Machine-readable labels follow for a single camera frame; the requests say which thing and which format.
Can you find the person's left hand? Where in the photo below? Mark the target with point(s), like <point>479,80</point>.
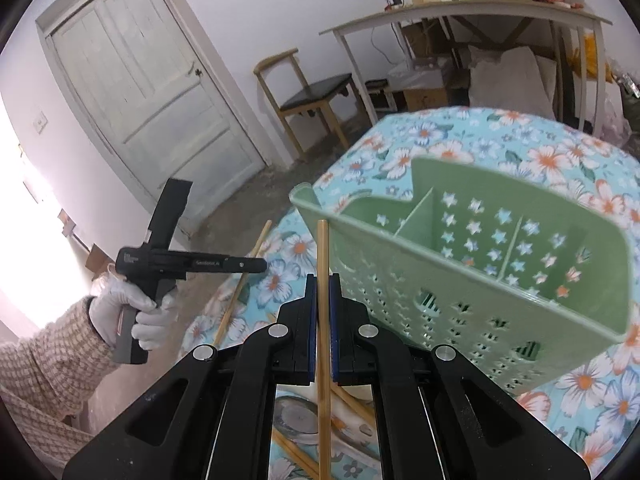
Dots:
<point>107,305</point>

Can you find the person's left forearm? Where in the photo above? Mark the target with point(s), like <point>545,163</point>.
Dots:
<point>45,360</point>

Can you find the cream plastic scoop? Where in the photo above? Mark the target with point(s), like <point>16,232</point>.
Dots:
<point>352,392</point>

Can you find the wall light switch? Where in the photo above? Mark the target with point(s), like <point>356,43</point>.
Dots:
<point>40,123</point>

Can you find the white desk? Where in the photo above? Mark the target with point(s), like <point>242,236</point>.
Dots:
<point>475,8</point>

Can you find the floral blue tablecloth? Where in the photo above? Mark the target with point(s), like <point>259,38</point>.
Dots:
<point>440,135</point>

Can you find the green plastic utensil holder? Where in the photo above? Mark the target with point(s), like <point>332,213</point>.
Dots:
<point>590,265</point>

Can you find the white wooden door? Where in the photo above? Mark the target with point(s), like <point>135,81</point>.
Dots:
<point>140,85</point>

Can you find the grey pillow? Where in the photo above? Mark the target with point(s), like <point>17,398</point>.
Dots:
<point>510,80</point>

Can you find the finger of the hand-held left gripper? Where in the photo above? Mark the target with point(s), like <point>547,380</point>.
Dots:
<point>220,263</point>

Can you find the wooden chair with dark seat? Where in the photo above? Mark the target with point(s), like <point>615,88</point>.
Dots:
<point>315,92</point>

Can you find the clear plastic storage box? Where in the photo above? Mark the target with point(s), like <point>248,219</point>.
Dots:
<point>417,75</point>

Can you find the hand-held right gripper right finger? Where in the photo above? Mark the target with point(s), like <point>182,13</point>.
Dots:
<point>335,330</point>

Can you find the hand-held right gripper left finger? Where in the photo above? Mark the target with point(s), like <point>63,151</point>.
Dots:
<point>311,330</point>

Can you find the cardboard box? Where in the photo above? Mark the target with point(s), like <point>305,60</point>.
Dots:
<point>420,40</point>
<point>425,99</point>

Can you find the metal spoon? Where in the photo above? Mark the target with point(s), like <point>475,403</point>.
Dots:
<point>295,417</point>

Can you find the yellow plastic bag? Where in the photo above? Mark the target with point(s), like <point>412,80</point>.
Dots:
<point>595,55</point>

